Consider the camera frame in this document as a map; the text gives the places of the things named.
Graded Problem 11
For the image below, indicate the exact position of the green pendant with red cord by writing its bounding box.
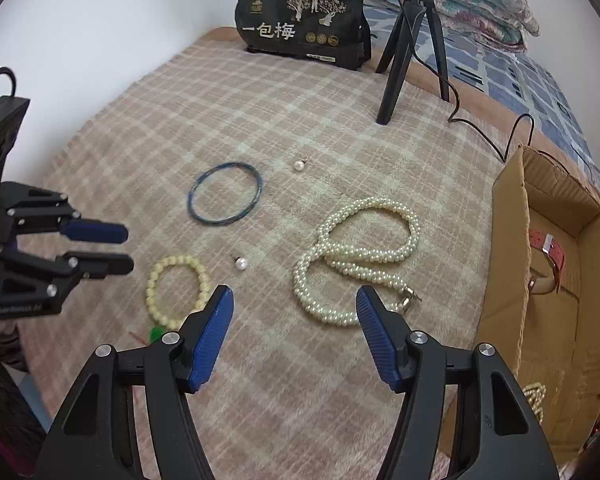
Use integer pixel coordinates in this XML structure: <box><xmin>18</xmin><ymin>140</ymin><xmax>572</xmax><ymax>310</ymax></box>
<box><xmin>129</xmin><ymin>326</ymin><xmax>167</xmax><ymax>346</ymax></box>

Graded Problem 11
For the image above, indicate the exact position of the person's left forearm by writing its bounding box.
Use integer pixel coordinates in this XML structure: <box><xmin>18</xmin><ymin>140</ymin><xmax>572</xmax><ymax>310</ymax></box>
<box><xmin>0</xmin><ymin>321</ymin><xmax>48</xmax><ymax>480</ymax></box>

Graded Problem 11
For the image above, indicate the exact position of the small pearl bracelet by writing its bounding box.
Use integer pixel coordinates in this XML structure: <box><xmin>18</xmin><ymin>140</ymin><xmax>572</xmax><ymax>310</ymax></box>
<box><xmin>522</xmin><ymin>382</ymin><xmax>549</xmax><ymax>427</ymax></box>

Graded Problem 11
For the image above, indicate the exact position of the black tripod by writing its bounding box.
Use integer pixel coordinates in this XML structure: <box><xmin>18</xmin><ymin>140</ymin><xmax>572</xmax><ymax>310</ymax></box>
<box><xmin>375</xmin><ymin>0</ymin><xmax>451</xmax><ymax>126</ymax></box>

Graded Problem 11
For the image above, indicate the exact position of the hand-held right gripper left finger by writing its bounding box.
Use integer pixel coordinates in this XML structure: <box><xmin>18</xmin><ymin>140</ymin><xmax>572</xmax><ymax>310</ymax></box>
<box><xmin>34</xmin><ymin>285</ymin><xmax>235</xmax><ymax>480</ymax></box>

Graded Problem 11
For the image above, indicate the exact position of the red strap watch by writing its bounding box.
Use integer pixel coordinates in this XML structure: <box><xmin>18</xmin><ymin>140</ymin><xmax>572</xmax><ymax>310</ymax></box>
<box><xmin>528</xmin><ymin>227</ymin><xmax>566</xmax><ymax>295</ymax></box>

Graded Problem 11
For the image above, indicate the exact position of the black printed bag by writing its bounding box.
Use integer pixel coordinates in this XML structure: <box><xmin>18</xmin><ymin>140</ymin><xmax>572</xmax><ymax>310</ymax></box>
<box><xmin>234</xmin><ymin>0</ymin><xmax>373</xmax><ymax>72</ymax></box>

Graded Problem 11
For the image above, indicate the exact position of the black tripod cable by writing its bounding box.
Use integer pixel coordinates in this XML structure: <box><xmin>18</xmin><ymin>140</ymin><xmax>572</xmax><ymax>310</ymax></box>
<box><xmin>386</xmin><ymin>0</ymin><xmax>600</xmax><ymax>182</ymax></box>

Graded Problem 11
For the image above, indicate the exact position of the cardboard box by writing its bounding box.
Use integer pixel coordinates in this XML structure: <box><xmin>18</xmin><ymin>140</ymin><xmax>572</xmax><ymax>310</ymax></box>
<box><xmin>440</xmin><ymin>144</ymin><xmax>600</xmax><ymax>467</ymax></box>

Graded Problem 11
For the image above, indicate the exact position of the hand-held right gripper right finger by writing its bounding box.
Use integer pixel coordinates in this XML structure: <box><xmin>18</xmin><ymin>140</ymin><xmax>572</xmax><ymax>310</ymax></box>
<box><xmin>356</xmin><ymin>285</ymin><xmax>561</xmax><ymax>480</ymax></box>

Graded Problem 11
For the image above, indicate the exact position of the beige plaid blanket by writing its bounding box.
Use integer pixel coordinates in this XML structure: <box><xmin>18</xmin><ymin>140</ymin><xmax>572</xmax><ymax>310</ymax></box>
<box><xmin>17</xmin><ymin>26</ymin><xmax>531</xmax><ymax>480</ymax></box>

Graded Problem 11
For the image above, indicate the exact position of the blue patterned bed sheet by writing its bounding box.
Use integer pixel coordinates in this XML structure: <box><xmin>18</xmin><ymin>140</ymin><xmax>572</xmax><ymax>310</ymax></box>
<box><xmin>362</xmin><ymin>2</ymin><xmax>600</xmax><ymax>182</ymax></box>

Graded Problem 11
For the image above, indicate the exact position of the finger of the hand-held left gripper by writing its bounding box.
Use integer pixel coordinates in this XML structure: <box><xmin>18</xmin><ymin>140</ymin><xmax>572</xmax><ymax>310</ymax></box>
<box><xmin>5</xmin><ymin>202</ymin><xmax>129</xmax><ymax>245</ymax></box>
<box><xmin>0</xmin><ymin>244</ymin><xmax>134</xmax><ymax>303</ymax></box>

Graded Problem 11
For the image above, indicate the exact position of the long pearl necklace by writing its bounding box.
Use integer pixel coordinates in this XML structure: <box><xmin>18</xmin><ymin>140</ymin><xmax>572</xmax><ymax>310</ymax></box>
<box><xmin>293</xmin><ymin>197</ymin><xmax>424</xmax><ymax>329</ymax></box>

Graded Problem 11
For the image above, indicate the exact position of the cream bead bracelet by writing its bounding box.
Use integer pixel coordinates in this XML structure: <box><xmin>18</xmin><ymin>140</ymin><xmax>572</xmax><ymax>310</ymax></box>
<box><xmin>145</xmin><ymin>254</ymin><xmax>212</xmax><ymax>332</ymax></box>

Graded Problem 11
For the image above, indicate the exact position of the blue bangle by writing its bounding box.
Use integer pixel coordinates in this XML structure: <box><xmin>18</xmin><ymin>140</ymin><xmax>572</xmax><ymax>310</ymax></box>
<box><xmin>188</xmin><ymin>161</ymin><xmax>263</xmax><ymax>225</ymax></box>

